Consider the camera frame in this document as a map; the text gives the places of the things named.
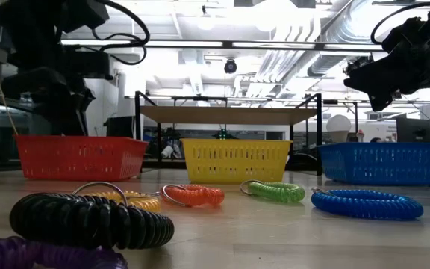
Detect white background device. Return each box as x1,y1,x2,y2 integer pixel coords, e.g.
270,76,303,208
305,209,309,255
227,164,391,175
161,144,183,161

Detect black ceiling spotlight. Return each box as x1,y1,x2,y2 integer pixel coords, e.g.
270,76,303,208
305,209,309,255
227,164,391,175
343,55,373,77
223,58,238,75

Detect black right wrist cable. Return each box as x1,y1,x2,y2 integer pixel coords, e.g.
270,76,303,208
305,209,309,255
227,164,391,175
370,0,430,46

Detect silver ventilation duct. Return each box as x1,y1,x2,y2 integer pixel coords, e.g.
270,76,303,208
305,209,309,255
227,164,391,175
254,0,375,89

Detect yellow coil wrist keychain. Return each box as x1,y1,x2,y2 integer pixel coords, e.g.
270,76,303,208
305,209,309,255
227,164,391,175
87,190,163,214

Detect long ceiling light bar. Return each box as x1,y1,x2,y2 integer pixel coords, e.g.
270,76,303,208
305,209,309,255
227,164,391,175
60,38,384,52

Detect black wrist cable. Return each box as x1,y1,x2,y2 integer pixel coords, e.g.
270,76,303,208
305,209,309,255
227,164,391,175
370,0,430,46
90,0,152,67

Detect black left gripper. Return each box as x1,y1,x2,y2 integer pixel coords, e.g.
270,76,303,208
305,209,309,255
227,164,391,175
0,67,97,136

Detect black coil wrist keychain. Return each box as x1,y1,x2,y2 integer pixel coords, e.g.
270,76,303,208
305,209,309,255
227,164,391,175
8,181,175,250

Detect orange coil wrist keychain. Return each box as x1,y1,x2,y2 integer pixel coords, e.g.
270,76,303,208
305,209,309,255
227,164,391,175
161,183,226,208

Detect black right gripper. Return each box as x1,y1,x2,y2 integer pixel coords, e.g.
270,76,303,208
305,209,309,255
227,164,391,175
343,17,430,113

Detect green coil wrist keychain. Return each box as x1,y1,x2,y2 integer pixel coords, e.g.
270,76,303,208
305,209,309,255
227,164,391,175
239,179,306,204

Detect blue coil wrist keychain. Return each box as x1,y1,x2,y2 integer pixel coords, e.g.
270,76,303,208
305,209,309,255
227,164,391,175
310,186,425,221

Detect yellow plastic basket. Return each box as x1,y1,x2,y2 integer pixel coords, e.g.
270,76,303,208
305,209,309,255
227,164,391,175
180,138,293,185

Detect purple coil wrist keychain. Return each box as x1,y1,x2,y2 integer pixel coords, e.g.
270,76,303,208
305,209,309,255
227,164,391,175
0,235,129,269

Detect blue plastic basket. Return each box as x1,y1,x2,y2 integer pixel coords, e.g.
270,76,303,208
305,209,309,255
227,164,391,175
317,142,430,187

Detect wooden shelf riser black legs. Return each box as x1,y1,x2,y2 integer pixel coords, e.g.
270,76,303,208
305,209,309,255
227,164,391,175
134,90,324,176

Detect red plastic basket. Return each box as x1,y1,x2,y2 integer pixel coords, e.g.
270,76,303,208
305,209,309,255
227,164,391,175
14,134,149,183

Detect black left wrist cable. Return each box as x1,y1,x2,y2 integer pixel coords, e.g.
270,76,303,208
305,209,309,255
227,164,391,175
90,0,152,67

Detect black computer monitor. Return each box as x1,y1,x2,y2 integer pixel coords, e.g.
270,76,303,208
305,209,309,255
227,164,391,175
395,117,430,144
104,115,137,140

